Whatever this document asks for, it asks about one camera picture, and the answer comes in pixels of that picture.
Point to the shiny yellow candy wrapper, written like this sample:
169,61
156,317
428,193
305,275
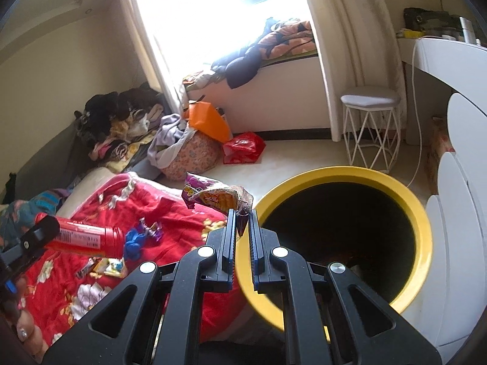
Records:
110,267

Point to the pile of mixed clothes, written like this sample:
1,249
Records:
110,102

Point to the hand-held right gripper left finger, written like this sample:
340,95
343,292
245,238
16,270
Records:
230,237

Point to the silver cosmetic bottle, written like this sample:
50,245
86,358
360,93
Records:
467,28

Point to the black cloth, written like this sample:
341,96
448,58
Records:
10,186

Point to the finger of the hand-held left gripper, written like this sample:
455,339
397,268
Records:
30,241

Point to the person's left hand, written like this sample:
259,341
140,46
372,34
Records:
28,334

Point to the grey headboard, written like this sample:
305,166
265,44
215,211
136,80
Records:
45,159

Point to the white petal-back chair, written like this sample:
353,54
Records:
464,235

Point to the red canister with white label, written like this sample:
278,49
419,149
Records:
83,239

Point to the wide cream curtain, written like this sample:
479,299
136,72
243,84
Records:
354,64

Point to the white window seat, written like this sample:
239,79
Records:
289,95

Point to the narrow cream curtain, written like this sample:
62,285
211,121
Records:
171,91

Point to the blue floral quilt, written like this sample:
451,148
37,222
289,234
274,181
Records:
19,213

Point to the purple and orange snack bag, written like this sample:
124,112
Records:
213,197

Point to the red plastic bag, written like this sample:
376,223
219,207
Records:
243,146

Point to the blue crumpled wrapper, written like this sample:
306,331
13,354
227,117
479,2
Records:
135,243

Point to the yellow container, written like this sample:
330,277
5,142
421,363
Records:
408,33

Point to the orange patterned quilt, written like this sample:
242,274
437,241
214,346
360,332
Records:
293,42

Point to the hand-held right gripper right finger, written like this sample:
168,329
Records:
255,243

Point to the lavender garment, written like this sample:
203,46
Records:
169,129

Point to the white vanity table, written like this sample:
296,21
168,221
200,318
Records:
449,68

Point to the orange shopping bag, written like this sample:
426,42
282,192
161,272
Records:
209,121

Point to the dark bag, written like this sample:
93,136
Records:
430,19

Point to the floral fabric laundry basket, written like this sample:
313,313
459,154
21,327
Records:
194,156

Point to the yellow-rimmed trash bin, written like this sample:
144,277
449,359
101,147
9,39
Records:
342,174

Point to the orange and white clothes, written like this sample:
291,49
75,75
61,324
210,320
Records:
198,80

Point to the small dark wrapper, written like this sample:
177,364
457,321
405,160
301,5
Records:
84,270

